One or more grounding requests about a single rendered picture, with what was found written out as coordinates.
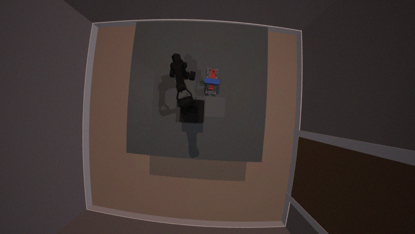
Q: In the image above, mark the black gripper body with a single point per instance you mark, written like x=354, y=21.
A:
x=185, y=74

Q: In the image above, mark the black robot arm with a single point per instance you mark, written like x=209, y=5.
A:
x=188, y=103

